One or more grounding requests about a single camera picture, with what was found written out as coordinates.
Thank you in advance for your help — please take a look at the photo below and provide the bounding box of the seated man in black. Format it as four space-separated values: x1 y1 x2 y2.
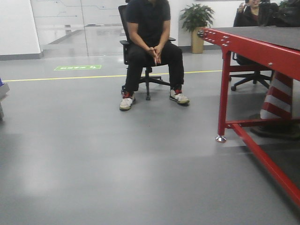
120 0 189 111

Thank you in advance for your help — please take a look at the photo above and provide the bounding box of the black office chair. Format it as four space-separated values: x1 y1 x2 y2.
229 52 274 91
118 5 170 100

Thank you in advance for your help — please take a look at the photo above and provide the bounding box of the red white traffic cone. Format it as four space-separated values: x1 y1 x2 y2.
250 71 300 140

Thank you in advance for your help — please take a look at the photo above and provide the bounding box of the red frame workbench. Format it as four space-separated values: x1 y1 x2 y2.
197 26 300 205

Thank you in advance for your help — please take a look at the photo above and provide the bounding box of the potted green plant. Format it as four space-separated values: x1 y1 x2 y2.
180 3 215 54

